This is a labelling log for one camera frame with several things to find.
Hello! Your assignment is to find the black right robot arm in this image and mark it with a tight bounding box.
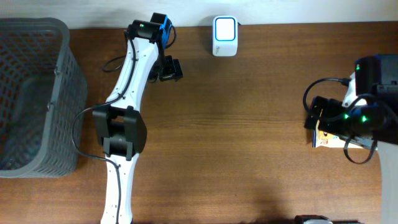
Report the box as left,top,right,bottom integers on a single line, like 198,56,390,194
302,54,397,223

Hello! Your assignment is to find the white barcode scanner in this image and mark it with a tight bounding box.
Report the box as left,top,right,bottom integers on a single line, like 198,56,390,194
212,16,238,57

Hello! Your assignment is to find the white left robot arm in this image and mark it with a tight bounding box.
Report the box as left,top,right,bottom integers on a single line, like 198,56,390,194
93,13,183,224

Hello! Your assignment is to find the grey plastic mesh basket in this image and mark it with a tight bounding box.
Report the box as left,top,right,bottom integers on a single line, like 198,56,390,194
1,18,88,179

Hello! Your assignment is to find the beige wet wipes pack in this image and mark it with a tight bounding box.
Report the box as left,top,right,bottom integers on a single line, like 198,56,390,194
312,121,345,148

